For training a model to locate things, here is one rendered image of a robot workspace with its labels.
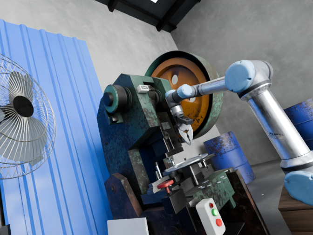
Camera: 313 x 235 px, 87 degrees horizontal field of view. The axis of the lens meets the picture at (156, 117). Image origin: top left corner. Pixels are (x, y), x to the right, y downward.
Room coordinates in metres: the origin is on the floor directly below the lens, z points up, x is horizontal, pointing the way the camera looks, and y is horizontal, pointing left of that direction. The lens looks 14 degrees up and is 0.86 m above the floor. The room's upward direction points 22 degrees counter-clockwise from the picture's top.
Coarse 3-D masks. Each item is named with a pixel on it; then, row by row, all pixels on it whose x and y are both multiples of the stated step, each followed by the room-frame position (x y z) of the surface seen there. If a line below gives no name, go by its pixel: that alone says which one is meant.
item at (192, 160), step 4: (196, 156) 1.23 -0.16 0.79; (200, 156) 1.15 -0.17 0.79; (204, 156) 1.02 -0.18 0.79; (188, 160) 1.15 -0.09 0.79; (192, 160) 1.07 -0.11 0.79; (196, 160) 0.98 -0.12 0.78; (180, 164) 1.13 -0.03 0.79; (184, 164) 1.06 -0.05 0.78; (188, 164) 0.97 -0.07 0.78; (172, 168) 1.14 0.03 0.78; (176, 168) 0.99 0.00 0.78
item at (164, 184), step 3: (168, 180) 0.81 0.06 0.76; (171, 180) 0.79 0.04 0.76; (162, 183) 0.81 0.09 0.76; (165, 183) 0.77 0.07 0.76; (168, 183) 0.77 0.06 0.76; (171, 183) 0.79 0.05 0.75; (159, 186) 0.79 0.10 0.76; (162, 186) 0.78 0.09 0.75; (165, 186) 0.77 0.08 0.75; (165, 189) 0.80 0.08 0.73; (168, 189) 0.80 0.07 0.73; (168, 192) 0.80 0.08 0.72
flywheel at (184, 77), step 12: (168, 60) 1.36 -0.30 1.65; (180, 60) 1.29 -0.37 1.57; (156, 72) 1.48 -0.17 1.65; (168, 72) 1.44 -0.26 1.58; (180, 72) 1.36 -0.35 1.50; (192, 72) 1.28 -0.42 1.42; (204, 72) 1.23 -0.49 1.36; (180, 84) 1.39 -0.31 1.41; (192, 84) 1.32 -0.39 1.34; (204, 96) 1.25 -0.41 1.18; (192, 108) 1.39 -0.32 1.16; (204, 108) 1.28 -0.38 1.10; (204, 120) 1.34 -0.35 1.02
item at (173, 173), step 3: (171, 171) 1.12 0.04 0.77; (174, 171) 1.13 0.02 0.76; (177, 171) 1.15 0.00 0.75; (180, 171) 1.17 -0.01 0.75; (165, 174) 1.16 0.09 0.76; (168, 174) 1.14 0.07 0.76; (171, 174) 1.12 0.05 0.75; (174, 174) 1.12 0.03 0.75; (177, 174) 1.14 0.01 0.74; (171, 177) 1.13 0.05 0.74
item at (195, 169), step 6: (210, 156) 1.01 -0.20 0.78; (198, 162) 0.97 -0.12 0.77; (180, 168) 1.07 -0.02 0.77; (186, 168) 1.07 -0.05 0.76; (192, 168) 1.06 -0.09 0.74; (198, 168) 1.10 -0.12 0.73; (186, 174) 1.08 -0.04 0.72; (192, 174) 1.05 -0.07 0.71; (198, 174) 1.08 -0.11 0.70; (192, 180) 1.07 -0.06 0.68; (198, 180) 1.05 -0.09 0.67
